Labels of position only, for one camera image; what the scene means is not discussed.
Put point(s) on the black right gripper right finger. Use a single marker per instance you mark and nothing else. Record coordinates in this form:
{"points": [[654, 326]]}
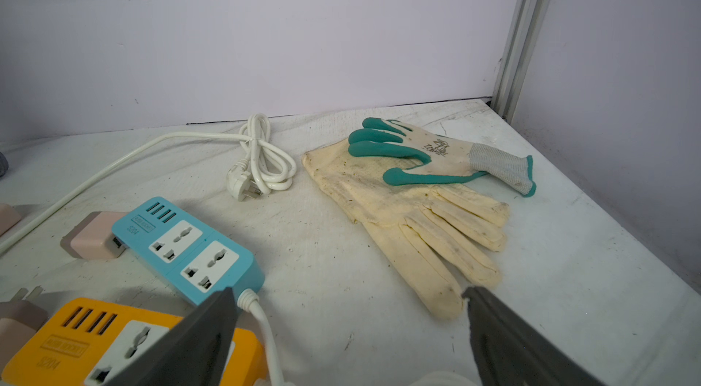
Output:
{"points": [[508, 351]]}

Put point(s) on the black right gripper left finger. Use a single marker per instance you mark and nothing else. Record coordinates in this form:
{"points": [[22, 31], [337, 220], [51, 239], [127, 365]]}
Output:
{"points": [[196, 351]]}

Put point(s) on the small blue power strip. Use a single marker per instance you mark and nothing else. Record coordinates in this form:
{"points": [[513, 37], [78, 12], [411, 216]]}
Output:
{"points": [[186, 253]]}

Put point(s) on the orange power strip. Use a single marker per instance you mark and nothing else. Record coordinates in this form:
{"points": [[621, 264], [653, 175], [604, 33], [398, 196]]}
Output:
{"points": [[79, 346]]}

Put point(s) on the pink usb charger plug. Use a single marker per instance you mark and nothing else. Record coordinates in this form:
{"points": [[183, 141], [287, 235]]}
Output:
{"points": [[93, 239]]}

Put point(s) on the beige work glove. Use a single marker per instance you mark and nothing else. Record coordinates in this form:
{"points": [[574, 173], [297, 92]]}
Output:
{"points": [[421, 229]]}

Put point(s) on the green grey work glove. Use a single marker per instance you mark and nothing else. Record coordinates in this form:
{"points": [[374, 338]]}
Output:
{"points": [[442, 160]]}

